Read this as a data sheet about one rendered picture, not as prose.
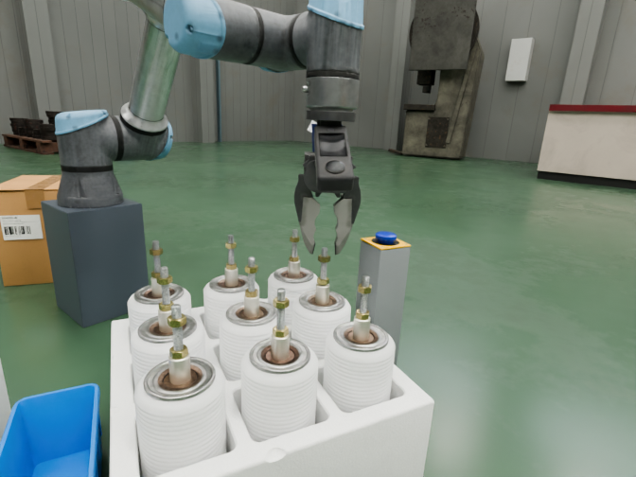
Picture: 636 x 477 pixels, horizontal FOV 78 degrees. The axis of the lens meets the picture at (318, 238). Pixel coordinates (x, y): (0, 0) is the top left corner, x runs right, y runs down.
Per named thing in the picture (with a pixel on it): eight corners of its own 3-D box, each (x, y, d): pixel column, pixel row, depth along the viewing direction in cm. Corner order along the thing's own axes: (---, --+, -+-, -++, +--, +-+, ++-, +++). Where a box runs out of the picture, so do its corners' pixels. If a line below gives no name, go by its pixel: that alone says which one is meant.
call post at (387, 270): (348, 374, 87) (360, 239, 78) (376, 367, 90) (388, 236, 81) (366, 394, 81) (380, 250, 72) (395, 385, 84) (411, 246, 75)
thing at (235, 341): (293, 411, 65) (296, 311, 60) (252, 447, 58) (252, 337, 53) (252, 387, 71) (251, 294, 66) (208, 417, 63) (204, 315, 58)
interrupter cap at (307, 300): (312, 317, 59) (312, 313, 59) (291, 297, 66) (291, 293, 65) (354, 308, 63) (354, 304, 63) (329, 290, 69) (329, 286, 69)
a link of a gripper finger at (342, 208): (350, 243, 67) (346, 188, 64) (356, 255, 61) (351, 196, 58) (332, 245, 67) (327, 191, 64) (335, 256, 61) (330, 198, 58)
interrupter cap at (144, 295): (132, 309, 59) (132, 305, 59) (135, 289, 66) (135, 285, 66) (185, 303, 62) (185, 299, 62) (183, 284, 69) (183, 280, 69)
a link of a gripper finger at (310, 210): (311, 244, 66) (322, 190, 64) (313, 256, 61) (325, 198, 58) (293, 241, 66) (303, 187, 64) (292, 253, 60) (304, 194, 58)
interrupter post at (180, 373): (182, 390, 43) (180, 363, 42) (164, 383, 43) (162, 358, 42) (196, 377, 45) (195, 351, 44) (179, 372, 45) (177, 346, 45)
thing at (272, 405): (325, 484, 53) (332, 366, 47) (256, 515, 48) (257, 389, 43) (293, 434, 61) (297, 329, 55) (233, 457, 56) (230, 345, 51)
